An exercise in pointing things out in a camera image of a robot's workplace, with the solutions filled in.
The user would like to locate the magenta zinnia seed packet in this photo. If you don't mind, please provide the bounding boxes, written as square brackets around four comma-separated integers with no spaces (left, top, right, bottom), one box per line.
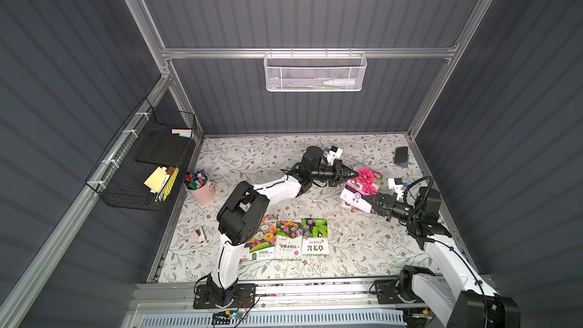
[340,163,384,214]

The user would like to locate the green leaf purple seed packet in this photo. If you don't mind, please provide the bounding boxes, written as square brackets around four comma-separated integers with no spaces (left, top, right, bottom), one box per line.
[302,218,329,256]

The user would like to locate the sunflowers moss rose seed packet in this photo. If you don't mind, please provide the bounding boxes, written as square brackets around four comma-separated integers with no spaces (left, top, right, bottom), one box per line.
[275,221,303,261]

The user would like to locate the mixed ranunculus seed packet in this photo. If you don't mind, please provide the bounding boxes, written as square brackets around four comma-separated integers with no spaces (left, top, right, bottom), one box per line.
[246,214,279,261]

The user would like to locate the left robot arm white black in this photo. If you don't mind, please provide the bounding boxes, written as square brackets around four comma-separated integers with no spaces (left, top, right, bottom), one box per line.
[206,146,359,307]

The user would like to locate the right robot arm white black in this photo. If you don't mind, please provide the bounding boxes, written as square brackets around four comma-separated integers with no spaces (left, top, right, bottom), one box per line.
[363,176,521,327]

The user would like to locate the black phone-like device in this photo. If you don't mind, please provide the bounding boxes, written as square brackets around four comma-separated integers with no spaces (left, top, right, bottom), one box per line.
[393,147,408,168]

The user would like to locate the white tube in basket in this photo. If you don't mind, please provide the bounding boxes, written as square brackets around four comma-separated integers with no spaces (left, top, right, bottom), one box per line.
[323,78,356,89]

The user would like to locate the pink pen cup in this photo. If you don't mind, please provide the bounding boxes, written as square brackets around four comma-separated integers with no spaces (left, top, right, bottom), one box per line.
[185,169,216,205]

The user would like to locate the small pink eraser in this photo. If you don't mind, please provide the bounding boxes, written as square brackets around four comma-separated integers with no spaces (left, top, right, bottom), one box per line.
[191,227,206,243]

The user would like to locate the yellow sticky note pad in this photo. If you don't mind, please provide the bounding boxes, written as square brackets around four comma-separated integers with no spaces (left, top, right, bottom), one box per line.
[144,167,167,194]

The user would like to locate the white wire mesh basket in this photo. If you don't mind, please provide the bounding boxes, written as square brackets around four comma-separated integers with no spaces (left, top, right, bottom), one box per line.
[264,51,367,93]

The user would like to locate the black wire wall basket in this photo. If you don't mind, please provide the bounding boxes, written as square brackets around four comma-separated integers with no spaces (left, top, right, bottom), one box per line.
[86,100,197,212]

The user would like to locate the aluminium front rail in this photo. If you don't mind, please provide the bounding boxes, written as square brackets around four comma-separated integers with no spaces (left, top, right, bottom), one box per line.
[131,275,497,314]

